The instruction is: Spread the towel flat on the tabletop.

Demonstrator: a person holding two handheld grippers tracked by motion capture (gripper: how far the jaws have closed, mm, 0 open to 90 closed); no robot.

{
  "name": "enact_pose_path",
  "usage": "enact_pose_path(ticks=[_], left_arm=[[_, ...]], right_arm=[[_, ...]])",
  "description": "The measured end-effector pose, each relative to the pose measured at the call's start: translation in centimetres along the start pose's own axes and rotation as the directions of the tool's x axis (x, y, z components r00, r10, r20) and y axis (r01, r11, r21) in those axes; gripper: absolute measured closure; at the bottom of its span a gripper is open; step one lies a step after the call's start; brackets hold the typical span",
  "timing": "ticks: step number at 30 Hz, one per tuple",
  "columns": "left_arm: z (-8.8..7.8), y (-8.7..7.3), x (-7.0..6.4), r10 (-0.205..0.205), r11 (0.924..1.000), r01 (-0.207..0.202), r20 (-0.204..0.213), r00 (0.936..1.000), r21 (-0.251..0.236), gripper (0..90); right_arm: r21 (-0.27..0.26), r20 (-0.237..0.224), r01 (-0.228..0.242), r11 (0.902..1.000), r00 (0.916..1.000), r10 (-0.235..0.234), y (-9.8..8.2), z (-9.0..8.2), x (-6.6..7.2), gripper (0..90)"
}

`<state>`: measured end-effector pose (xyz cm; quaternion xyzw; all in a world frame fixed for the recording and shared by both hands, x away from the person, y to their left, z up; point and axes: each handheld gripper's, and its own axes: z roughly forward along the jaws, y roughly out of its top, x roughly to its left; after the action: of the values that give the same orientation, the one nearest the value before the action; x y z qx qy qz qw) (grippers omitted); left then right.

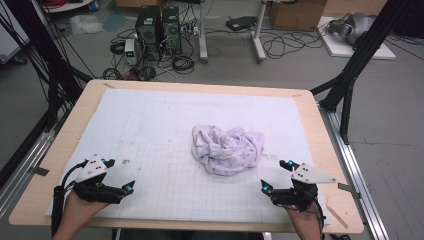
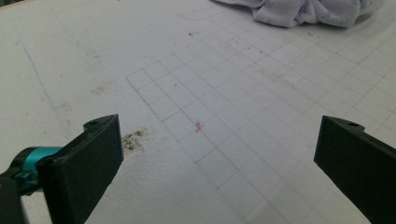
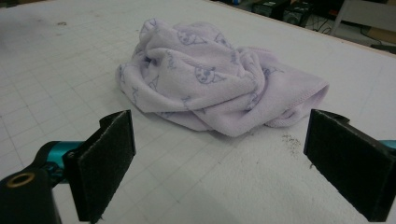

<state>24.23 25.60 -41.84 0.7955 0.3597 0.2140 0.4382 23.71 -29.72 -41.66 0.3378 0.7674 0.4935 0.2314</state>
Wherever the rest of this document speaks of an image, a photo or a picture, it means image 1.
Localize thin wooden stick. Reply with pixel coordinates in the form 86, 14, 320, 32
324, 201, 350, 230

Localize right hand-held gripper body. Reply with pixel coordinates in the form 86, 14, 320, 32
269, 162, 338, 213

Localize person's right hand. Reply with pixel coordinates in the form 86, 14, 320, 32
283, 204, 323, 235

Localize person's left hand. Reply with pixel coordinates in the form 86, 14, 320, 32
59, 192, 110, 231

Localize light purple printed towel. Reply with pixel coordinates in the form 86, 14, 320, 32
191, 124, 266, 177

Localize black metal frame stand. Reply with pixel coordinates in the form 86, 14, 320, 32
0, 0, 95, 132
309, 0, 415, 145

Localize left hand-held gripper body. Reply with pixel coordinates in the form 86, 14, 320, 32
71, 154, 138, 205

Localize grey helmet-shaped device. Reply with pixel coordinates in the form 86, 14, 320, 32
326, 11, 377, 46

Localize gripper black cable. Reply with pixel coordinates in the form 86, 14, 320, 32
309, 194, 327, 240
50, 160, 88, 238

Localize brown cardboard box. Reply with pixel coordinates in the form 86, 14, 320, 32
268, 0, 329, 33

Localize teal floor sheet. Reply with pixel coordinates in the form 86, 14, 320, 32
102, 9, 129, 33

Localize clear plastic bag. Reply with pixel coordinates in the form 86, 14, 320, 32
68, 13, 105, 36

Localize white power supply box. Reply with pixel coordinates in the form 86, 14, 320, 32
123, 38, 139, 66

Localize white desk leg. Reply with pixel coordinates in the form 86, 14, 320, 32
197, 0, 210, 65
251, 0, 268, 64

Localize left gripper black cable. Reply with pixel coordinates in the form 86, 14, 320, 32
50, 160, 88, 238

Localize black tape piece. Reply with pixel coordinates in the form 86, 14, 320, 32
337, 181, 362, 200
28, 165, 51, 177

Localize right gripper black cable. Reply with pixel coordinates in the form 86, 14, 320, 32
309, 194, 327, 240

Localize white grid mat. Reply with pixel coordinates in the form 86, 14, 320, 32
44, 87, 332, 226

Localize aluminium rail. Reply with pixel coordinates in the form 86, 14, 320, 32
318, 102, 391, 240
0, 109, 69, 218

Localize large black computer tower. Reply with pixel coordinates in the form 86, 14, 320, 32
134, 4, 163, 62

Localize slim black computer tower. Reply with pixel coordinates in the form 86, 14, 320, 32
161, 5, 184, 56

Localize black flat device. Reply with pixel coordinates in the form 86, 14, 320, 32
225, 15, 260, 32

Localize coiled black cable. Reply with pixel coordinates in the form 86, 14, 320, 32
171, 54, 196, 76

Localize loose black floor cables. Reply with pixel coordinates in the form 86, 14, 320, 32
259, 27, 327, 61

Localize white floor board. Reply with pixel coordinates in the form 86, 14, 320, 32
317, 15, 397, 61

